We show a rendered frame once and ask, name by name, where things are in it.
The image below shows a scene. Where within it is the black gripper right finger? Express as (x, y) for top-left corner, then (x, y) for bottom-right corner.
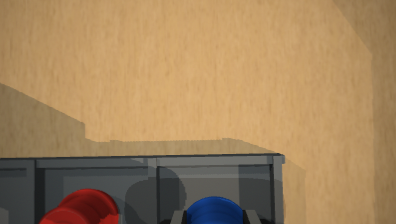
(242, 210), (272, 224)

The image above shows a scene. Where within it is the red plug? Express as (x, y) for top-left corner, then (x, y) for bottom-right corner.
(38, 189), (119, 224)

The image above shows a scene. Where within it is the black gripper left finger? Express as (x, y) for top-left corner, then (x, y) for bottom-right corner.
(159, 210), (187, 224)

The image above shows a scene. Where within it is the blue plug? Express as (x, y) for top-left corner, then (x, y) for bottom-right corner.
(187, 196), (243, 224)

